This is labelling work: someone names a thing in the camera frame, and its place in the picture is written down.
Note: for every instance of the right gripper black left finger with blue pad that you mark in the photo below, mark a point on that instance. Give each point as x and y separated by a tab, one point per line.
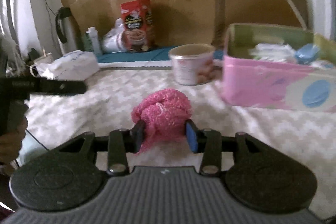
117	144

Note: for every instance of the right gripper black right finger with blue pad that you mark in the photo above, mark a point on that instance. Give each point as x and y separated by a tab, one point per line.
247	150

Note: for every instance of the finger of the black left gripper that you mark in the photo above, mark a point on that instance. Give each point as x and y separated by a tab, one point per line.
66	88

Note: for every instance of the pink fluffy soft ball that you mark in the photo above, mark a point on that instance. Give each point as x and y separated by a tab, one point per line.
164	113

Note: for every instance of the blue white tissue pack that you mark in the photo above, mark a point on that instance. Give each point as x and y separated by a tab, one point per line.
276	53

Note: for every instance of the person's left hand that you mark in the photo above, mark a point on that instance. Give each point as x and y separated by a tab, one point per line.
11	143

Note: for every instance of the white tissue packet stack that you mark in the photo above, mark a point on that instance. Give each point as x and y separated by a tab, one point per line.
74	66

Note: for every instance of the small white bottle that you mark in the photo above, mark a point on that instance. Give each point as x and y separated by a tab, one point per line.
92	42

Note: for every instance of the pink macaron tin box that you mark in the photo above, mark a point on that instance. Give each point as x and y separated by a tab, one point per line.
290	86

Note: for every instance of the white plastic bag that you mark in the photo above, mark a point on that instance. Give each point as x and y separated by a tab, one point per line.
114	41

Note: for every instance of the patterned beige tablecloth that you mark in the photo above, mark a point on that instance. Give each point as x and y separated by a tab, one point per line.
308	137

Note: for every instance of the white snack tub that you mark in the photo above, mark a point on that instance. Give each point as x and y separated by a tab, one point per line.
193	64

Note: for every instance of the teal blue mat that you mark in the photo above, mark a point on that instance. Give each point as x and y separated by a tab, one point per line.
155	58

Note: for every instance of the red cocoa box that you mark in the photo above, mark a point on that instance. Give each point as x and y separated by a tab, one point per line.
138	25

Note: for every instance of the brown chair back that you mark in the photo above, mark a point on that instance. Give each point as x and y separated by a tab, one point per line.
227	12

